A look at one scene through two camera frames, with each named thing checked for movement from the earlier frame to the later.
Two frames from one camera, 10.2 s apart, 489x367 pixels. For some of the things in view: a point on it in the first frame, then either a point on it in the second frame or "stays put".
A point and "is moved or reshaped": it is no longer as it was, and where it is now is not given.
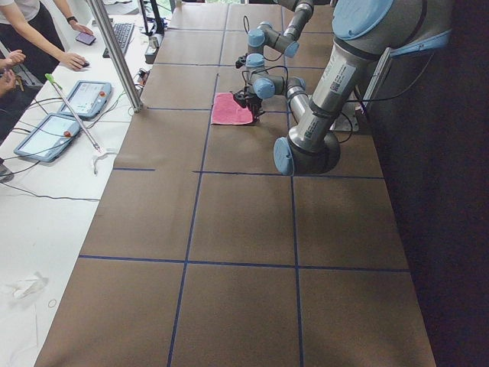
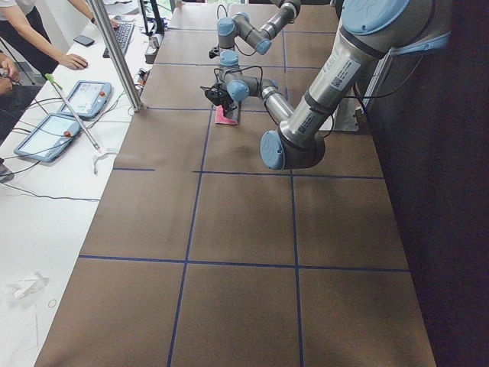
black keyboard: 124,33 stays put
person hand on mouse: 74,60 stays put
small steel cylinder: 153,42 stays put
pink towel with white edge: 227,111 is moved or reshaped
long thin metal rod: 50,79 stays put
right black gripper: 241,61 to 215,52
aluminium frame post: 118,56 stays put
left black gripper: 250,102 to 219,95
